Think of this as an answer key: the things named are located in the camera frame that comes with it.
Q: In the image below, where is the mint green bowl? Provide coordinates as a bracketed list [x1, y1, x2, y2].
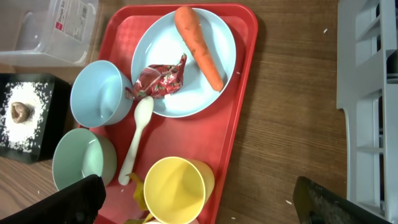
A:
[52, 128, 117, 190]

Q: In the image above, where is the orange carrot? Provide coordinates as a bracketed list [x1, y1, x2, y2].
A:
[174, 6, 224, 91]

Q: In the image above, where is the grey dishwasher rack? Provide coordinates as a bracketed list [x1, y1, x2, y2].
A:
[336, 0, 397, 223]

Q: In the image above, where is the yellow candy wrapper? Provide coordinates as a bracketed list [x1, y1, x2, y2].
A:
[124, 172, 154, 224]

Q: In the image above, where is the clear plastic waste bin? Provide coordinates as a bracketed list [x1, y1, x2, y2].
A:
[1, 0, 99, 67]

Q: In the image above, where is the white plastic spoon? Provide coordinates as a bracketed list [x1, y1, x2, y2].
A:
[118, 96, 154, 185]

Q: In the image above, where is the white rice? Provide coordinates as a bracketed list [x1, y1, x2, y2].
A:
[1, 82, 52, 153]

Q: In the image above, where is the red wrapper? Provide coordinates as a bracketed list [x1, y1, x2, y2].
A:
[125, 54, 187, 101]

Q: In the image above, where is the red serving tray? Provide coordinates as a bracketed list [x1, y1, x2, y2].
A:
[99, 3, 258, 223]

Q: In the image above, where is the light blue bowl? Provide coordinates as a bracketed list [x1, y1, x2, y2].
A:
[70, 60, 133, 128]

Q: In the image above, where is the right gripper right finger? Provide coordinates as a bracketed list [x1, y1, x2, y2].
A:
[293, 176, 389, 224]

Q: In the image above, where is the pink plastic cup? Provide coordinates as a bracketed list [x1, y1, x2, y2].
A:
[145, 219, 199, 224]

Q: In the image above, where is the brown mushroom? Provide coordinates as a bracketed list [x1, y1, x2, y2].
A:
[10, 101, 31, 123]

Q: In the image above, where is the black plastic tray bin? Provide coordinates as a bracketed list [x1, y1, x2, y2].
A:
[1, 73, 72, 164]

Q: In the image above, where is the yellow plastic cup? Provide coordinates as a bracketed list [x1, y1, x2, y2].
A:
[144, 157, 215, 222]

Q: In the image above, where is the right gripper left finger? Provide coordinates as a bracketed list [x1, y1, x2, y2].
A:
[1, 174, 106, 224]

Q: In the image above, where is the light blue plate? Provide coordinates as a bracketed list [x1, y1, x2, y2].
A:
[131, 7, 237, 118]

